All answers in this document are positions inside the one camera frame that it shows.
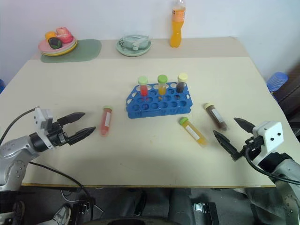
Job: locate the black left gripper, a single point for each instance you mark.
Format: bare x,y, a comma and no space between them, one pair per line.
57,137

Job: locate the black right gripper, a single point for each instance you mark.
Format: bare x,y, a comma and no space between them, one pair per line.
252,144

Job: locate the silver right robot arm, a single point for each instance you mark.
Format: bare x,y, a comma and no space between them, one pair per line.
288,168

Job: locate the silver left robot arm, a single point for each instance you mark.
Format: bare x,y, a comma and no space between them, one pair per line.
14,150

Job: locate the brown liquid tube cream cap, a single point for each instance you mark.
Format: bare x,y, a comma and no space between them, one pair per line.
215,116

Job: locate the pink liquid tube green cap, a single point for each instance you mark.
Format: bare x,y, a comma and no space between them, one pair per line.
105,122

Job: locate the yellow liquid tube green cap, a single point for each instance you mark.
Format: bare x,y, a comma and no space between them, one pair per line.
194,133

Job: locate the dark liquid tube cream cap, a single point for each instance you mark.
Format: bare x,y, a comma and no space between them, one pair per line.
181,86

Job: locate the blue test tube rack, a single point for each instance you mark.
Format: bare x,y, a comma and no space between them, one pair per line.
152,113

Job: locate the red liquid tube green cap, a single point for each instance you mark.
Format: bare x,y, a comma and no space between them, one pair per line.
143,80

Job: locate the orange liquid tube green cap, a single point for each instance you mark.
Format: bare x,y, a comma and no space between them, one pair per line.
162,79

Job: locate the dark brown wooden furniture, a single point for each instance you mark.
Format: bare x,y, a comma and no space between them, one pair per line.
289,100

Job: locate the blue plastic stool stack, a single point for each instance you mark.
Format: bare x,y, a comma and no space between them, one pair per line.
277,82

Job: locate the green placemat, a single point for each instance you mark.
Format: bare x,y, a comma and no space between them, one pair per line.
86,51

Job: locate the yellow plate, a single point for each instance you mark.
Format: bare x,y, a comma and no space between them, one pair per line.
68,50

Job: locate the black box with metal clasp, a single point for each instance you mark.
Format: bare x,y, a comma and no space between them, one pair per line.
206,211

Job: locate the blue object at picture edge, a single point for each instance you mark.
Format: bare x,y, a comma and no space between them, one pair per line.
2,86

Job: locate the pink plate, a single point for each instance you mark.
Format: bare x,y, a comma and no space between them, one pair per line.
43,48

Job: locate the dark green toy fruit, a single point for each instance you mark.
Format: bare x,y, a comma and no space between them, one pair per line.
54,42

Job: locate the white sneaker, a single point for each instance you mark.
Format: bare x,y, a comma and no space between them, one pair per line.
62,213

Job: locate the pale green plate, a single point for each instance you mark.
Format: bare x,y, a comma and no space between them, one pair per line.
131,53

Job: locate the dark grey rounded shape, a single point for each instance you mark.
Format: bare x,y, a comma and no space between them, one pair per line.
179,206

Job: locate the pink toy fruit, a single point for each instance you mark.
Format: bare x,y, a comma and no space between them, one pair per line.
63,35

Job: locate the orange toy fruit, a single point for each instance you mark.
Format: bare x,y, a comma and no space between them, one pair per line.
50,35

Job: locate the pale green folded pouch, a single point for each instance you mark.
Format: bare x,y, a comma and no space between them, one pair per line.
133,42

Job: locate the dark shoe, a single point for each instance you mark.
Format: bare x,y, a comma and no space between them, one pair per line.
18,211

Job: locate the orange soda plastic bottle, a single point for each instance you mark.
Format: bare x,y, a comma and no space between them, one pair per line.
177,30

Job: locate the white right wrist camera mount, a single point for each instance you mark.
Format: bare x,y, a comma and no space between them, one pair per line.
269,136

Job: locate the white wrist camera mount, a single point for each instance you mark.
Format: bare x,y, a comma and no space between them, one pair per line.
269,136
43,117

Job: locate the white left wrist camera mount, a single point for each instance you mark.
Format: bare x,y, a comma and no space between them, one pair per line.
43,117

